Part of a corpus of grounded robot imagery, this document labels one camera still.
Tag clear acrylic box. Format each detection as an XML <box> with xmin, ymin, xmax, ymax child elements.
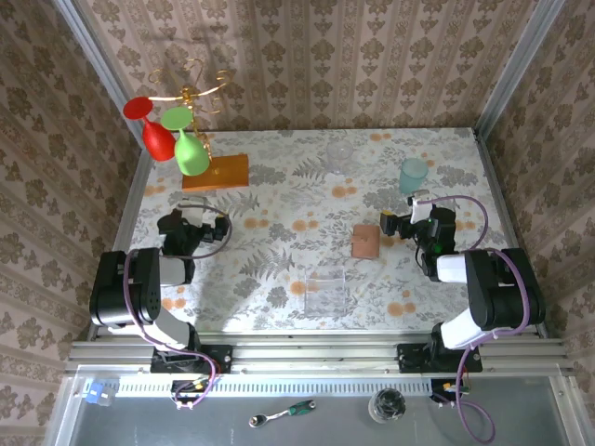
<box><xmin>303</xmin><ymin>267</ymin><xmax>349</xmax><ymax>321</ymax></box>

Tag teal plastic cup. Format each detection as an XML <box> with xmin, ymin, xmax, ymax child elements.
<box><xmin>398</xmin><ymin>157</ymin><xmax>430</xmax><ymax>195</ymax></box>

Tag green plastic wine glass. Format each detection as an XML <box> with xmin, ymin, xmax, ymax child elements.
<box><xmin>160</xmin><ymin>106</ymin><xmax>211</xmax><ymax>177</ymax></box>

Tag clear plastic cup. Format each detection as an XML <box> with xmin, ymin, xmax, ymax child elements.
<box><xmin>324</xmin><ymin>138</ymin><xmax>355</xmax><ymax>174</ymax></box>

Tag fern print tablecloth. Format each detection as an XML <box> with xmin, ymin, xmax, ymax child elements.
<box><xmin>107</xmin><ymin>127</ymin><xmax>536</xmax><ymax>334</ymax></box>

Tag red plastic wine glass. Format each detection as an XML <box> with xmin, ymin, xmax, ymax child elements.
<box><xmin>123</xmin><ymin>96</ymin><xmax>177</xmax><ymax>163</ymax></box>

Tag black connector block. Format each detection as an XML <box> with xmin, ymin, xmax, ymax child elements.
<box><xmin>430</xmin><ymin>378</ymin><xmax>466</xmax><ymax>404</ymax></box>
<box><xmin>170</xmin><ymin>378</ymin><xmax>211</xmax><ymax>404</ymax></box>

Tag clear jar dark contents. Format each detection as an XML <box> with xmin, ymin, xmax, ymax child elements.
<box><xmin>367</xmin><ymin>388</ymin><xmax>407</xmax><ymax>424</ymax></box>

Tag grey metal shelf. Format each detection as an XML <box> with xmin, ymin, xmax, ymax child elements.
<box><xmin>46</xmin><ymin>364</ymin><xmax>595</xmax><ymax>446</ymax></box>

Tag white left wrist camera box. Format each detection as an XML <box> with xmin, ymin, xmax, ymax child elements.
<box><xmin>178</xmin><ymin>195</ymin><xmax>206</xmax><ymax>229</ymax></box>

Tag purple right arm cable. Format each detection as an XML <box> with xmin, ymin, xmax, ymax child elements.
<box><xmin>430</xmin><ymin>194</ymin><xmax>531</xmax><ymax>442</ymax></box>

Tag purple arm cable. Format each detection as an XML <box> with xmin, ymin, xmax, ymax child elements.
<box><xmin>121</xmin><ymin>199</ymin><xmax>233</xmax><ymax>410</ymax></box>
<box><xmin>430</xmin><ymin>194</ymin><xmax>531</xmax><ymax>442</ymax></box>

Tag gold wire rack wooden base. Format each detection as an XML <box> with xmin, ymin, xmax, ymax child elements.
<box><xmin>148</xmin><ymin>58</ymin><xmax>251</xmax><ymax>192</ymax></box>

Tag aluminium table side rail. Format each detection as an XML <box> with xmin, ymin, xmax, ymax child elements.
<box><xmin>86</xmin><ymin>148</ymin><xmax>154</xmax><ymax>343</ymax></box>
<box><xmin>471</xmin><ymin>129</ymin><xmax>549</xmax><ymax>338</ymax></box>

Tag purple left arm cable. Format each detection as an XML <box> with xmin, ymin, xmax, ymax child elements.
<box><xmin>121</xmin><ymin>199</ymin><xmax>233</xmax><ymax>410</ymax></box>

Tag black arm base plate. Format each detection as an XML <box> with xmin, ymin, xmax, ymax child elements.
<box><xmin>397</xmin><ymin>342</ymin><xmax>483</xmax><ymax>374</ymax></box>
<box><xmin>151</xmin><ymin>344</ymin><xmax>233</xmax><ymax>374</ymax></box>

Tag aluminium mounting rail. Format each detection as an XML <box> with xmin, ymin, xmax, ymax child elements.
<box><xmin>64</xmin><ymin>337</ymin><xmax>575</xmax><ymax>376</ymax></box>

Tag white slotted cable duct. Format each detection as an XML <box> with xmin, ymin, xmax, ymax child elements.
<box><xmin>115</xmin><ymin>378</ymin><xmax>436</xmax><ymax>399</ymax></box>

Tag aluminium frame post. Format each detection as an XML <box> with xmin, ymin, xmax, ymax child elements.
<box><xmin>472</xmin><ymin>0</ymin><xmax>568</xmax><ymax>136</ymax></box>
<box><xmin>53</xmin><ymin>0</ymin><xmax>143</xmax><ymax>150</ymax></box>

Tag green handled ratchet wrench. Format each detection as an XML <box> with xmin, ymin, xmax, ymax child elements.
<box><xmin>248</xmin><ymin>400</ymin><xmax>317</xmax><ymax>428</ymax></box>

